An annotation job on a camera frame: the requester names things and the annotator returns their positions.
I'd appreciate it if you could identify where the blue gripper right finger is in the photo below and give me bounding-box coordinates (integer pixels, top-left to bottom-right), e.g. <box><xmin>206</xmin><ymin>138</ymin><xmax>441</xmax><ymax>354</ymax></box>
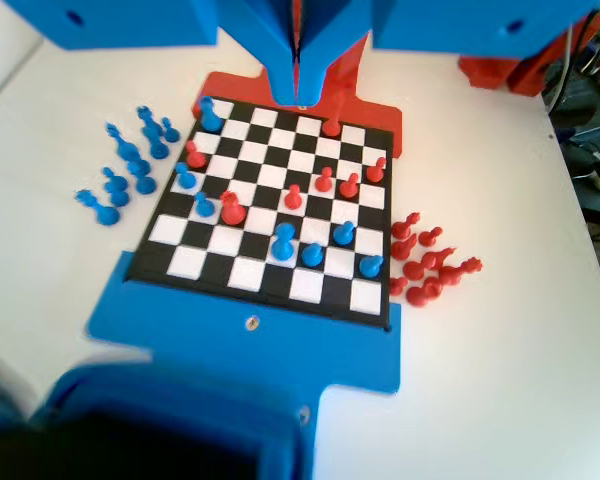
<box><xmin>298</xmin><ymin>0</ymin><xmax>600</xmax><ymax>107</ymax></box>

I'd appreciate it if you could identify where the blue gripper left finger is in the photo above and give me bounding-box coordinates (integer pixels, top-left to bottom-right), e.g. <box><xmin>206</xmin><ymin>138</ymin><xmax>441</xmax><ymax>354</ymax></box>
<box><xmin>0</xmin><ymin>0</ymin><xmax>299</xmax><ymax>107</ymax></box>

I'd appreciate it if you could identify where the blue rook chess piece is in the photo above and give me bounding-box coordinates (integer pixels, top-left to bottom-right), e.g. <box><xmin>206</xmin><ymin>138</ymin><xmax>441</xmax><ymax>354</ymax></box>
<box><xmin>137</xmin><ymin>105</ymin><xmax>164</xmax><ymax>144</ymax></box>
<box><xmin>199</xmin><ymin>96</ymin><xmax>225</xmax><ymax>132</ymax></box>

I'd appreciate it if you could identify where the large red piece front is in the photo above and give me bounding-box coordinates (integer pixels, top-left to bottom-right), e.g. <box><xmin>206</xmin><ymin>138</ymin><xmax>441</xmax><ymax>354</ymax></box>
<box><xmin>322</xmin><ymin>84</ymin><xmax>346</xmax><ymax>139</ymax></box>

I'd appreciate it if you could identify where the blue bishop chess piece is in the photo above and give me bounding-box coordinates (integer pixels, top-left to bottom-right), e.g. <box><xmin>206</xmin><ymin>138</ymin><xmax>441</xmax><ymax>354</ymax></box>
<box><xmin>129</xmin><ymin>169</ymin><xmax>157</xmax><ymax>196</ymax></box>
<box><xmin>104</xmin><ymin>122</ymin><xmax>139</xmax><ymax>161</ymax></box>

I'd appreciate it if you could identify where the red rook chess piece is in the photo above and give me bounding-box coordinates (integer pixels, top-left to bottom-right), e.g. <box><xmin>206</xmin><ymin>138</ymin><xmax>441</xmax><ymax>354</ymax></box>
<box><xmin>219</xmin><ymin>190</ymin><xmax>247</xmax><ymax>226</ymax></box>
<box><xmin>406</xmin><ymin>276</ymin><xmax>445</xmax><ymax>308</ymax></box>

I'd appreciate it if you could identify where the blue plastic chess queen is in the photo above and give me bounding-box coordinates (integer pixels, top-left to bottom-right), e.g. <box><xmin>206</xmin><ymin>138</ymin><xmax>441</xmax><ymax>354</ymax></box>
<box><xmin>74</xmin><ymin>188</ymin><xmax>121</xmax><ymax>227</ymax></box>

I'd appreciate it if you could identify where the red queen chess piece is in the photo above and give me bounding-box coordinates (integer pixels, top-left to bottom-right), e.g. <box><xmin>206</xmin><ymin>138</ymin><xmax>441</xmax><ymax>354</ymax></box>
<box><xmin>437</xmin><ymin>256</ymin><xmax>484</xmax><ymax>290</ymax></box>

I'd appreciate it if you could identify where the black and white chessboard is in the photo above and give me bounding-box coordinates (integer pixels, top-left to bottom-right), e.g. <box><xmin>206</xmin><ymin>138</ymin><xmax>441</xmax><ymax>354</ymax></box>
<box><xmin>124</xmin><ymin>93</ymin><xmax>397</xmax><ymax>332</ymax></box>

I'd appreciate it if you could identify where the dark laptop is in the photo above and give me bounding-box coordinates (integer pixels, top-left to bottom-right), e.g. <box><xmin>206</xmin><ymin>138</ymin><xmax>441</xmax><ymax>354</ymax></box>
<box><xmin>549</xmin><ymin>74</ymin><xmax>600</xmax><ymax>151</ymax></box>

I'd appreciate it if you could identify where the white cable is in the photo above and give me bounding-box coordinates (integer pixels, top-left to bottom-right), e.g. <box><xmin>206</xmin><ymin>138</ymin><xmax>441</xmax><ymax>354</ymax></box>
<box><xmin>549</xmin><ymin>22</ymin><xmax>579</xmax><ymax>109</ymax></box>

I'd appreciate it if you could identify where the blue arm base plate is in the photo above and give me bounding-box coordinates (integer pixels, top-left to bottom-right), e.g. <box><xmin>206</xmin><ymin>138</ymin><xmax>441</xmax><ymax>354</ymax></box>
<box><xmin>84</xmin><ymin>249</ymin><xmax>404</xmax><ymax>480</ymax></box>

